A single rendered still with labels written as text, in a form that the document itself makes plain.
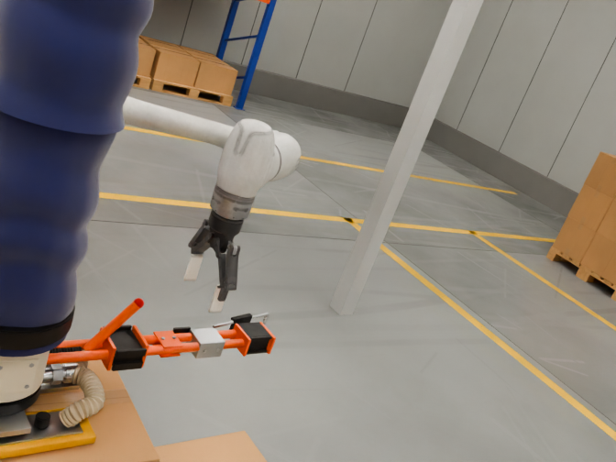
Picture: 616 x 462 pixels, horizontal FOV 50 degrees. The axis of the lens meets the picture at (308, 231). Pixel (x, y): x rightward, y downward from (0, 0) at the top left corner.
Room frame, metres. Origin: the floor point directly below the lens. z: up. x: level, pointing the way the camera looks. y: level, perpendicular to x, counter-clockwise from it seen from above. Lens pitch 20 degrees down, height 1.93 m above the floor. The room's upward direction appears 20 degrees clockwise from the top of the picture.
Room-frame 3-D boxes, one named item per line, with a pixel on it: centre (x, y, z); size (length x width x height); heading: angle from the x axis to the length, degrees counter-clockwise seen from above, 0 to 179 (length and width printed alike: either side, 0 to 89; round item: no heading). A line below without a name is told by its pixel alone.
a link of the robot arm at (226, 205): (1.36, 0.18, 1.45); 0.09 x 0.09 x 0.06
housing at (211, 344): (1.39, 0.14, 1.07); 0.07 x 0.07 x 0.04; 43
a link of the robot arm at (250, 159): (1.37, 0.17, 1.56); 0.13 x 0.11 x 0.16; 164
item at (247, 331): (1.48, 0.04, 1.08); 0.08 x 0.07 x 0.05; 133
